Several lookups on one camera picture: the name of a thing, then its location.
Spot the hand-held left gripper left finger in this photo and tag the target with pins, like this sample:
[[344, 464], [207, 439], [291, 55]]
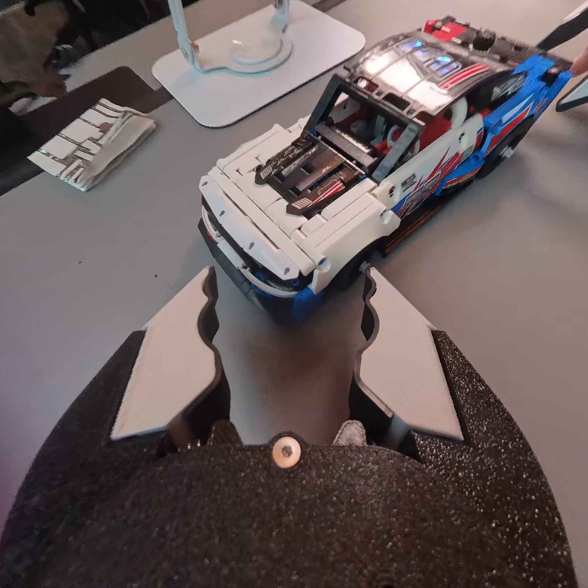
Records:
[[160, 367]]

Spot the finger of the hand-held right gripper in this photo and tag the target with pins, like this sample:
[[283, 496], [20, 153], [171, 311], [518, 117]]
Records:
[[576, 94], [567, 25]]

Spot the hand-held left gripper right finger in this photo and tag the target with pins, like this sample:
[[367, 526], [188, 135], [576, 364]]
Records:
[[409, 367]]

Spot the brick-built toy race car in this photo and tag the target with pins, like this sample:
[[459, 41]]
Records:
[[349, 216]]

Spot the black desk mat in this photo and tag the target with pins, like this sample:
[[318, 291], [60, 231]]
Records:
[[119, 87]]

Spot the person's right hand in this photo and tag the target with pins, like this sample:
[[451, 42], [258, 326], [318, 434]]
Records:
[[581, 66]]

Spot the folded sticker sheet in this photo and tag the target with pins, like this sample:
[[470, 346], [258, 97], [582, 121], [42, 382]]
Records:
[[96, 147]]

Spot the white book stand wooden board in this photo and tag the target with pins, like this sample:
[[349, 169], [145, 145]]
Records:
[[321, 50]]

